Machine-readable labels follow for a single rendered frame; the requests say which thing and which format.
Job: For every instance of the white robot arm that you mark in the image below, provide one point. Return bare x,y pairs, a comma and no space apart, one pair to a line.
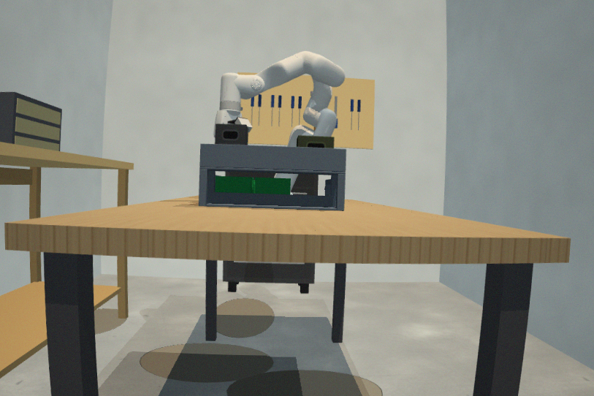
317,114

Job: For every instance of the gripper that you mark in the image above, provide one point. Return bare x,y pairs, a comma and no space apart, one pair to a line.
225,115

